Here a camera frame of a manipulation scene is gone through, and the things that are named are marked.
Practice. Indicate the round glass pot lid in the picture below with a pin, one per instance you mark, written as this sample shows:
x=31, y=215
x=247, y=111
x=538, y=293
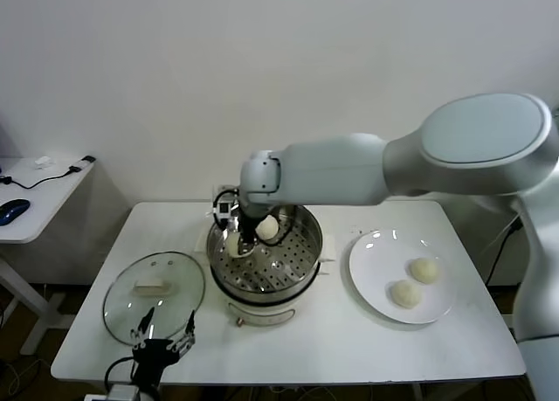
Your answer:
x=153, y=305

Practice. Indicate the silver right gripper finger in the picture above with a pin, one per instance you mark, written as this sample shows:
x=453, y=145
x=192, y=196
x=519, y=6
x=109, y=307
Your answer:
x=234, y=226
x=247, y=247

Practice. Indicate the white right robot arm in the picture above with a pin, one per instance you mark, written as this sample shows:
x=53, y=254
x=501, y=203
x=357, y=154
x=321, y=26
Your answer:
x=349, y=169

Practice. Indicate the white side desk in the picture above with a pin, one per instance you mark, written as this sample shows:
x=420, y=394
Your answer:
x=43, y=200

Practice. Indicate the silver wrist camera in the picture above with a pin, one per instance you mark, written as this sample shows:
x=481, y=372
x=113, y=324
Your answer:
x=223, y=208
x=124, y=393

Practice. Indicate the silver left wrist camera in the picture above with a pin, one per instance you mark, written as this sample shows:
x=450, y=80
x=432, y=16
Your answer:
x=124, y=393

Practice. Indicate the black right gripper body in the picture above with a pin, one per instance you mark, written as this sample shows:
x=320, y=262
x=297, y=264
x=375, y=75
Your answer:
x=251, y=224

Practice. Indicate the small grey plugged device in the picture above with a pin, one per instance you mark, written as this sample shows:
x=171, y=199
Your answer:
x=87, y=159

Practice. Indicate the stainless steel steamer basket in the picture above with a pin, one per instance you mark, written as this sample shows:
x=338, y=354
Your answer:
x=301, y=244

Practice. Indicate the round white plate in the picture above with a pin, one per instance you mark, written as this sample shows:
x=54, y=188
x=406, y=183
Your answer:
x=384, y=261

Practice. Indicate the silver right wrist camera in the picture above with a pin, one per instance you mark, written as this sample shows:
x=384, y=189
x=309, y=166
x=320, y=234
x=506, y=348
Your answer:
x=223, y=208

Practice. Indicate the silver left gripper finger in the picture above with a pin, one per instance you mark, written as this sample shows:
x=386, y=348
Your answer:
x=140, y=331
x=188, y=335

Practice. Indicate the cream electric cooker base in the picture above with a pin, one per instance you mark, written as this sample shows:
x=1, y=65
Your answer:
x=262, y=309

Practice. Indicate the white steamed baozi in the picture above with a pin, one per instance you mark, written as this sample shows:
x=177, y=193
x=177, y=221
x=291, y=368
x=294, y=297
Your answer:
x=231, y=247
x=406, y=294
x=268, y=230
x=423, y=270

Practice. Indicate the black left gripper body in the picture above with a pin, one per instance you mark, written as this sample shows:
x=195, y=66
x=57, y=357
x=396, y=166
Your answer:
x=153, y=357

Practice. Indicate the blue computer mouse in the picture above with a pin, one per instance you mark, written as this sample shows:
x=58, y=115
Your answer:
x=14, y=211

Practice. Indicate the small white desk object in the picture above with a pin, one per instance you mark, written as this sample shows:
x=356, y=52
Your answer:
x=43, y=163

